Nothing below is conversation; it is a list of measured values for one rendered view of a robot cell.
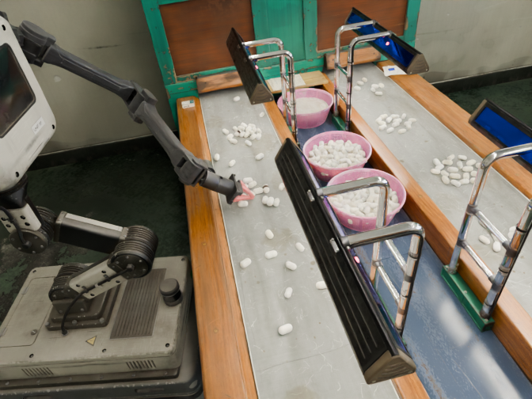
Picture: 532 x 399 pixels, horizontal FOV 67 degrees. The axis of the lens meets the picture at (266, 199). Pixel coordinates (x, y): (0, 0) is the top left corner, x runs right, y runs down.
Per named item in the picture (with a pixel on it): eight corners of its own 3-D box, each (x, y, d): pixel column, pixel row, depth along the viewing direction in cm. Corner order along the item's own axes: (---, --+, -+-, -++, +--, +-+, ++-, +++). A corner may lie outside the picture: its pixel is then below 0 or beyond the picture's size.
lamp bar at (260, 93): (251, 105, 134) (248, 85, 130) (226, 45, 182) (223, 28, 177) (274, 101, 135) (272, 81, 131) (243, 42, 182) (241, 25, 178)
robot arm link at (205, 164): (178, 180, 129) (193, 161, 127) (175, 164, 138) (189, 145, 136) (208, 196, 135) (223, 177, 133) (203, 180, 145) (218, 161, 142)
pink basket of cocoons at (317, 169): (332, 197, 150) (332, 177, 144) (290, 165, 168) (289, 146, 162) (384, 169, 160) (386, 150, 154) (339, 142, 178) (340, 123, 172)
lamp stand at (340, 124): (346, 142, 178) (350, 39, 149) (331, 121, 193) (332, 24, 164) (386, 134, 180) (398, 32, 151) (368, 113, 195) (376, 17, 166)
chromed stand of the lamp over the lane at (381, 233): (333, 371, 100) (336, 250, 72) (310, 305, 115) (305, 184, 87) (404, 352, 102) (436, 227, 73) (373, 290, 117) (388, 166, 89)
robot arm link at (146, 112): (123, 109, 148) (139, 85, 145) (136, 114, 153) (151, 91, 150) (179, 186, 128) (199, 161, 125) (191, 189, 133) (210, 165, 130)
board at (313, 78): (265, 95, 201) (264, 93, 200) (259, 83, 212) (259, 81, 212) (328, 83, 204) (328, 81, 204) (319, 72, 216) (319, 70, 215)
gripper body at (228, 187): (237, 174, 141) (218, 167, 138) (241, 191, 134) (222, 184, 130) (227, 188, 144) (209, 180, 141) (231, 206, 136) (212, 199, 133)
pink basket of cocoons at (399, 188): (340, 246, 132) (341, 226, 125) (316, 196, 152) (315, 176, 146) (416, 229, 134) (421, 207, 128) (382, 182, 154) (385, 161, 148)
